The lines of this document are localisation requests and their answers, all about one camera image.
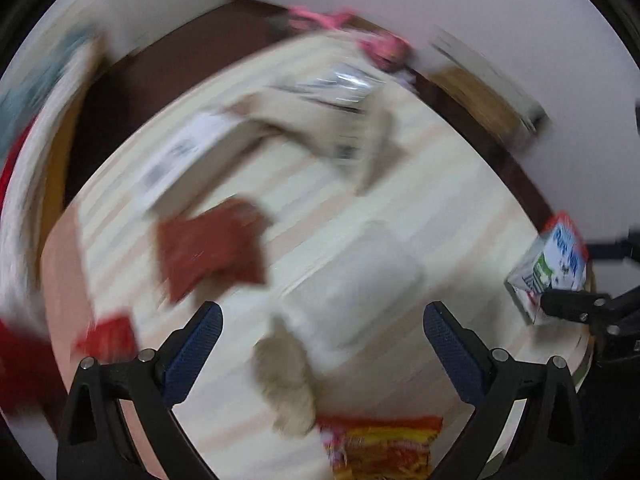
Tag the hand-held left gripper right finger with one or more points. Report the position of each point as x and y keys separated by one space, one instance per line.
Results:
x=452 y=355

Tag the dark red packet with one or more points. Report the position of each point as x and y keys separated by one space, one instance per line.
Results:
x=215 y=247

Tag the open cardboard box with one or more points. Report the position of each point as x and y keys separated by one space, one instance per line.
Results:
x=320 y=125

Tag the white printed paper sheet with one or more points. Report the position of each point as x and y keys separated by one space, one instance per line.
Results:
x=185 y=155

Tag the brown board with white frame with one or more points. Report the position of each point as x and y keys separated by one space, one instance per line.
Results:
x=482 y=87

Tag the white plastic food container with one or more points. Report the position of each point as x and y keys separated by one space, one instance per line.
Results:
x=355 y=285

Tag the pink object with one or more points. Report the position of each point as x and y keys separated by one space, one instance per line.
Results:
x=385 y=47
x=320 y=16

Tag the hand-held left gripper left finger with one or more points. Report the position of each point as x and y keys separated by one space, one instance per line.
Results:
x=197 y=350

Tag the crumpled beige paper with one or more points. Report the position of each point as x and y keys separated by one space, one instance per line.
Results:
x=285 y=385

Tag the silver foil bag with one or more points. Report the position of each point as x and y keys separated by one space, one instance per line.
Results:
x=340 y=82

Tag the orange red snack packet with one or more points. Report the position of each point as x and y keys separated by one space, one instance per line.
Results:
x=382 y=447

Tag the red blanket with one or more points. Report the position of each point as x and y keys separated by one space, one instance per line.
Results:
x=12 y=170

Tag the white milk carton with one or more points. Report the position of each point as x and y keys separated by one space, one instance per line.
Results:
x=555 y=260

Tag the bright red snack packet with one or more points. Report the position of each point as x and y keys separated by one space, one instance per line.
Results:
x=111 y=337

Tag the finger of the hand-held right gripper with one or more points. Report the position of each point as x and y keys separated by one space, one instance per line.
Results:
x=610 y=251
x=570 y=304

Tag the pink tablecloth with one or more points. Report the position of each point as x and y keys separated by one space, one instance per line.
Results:
x=67 y=280

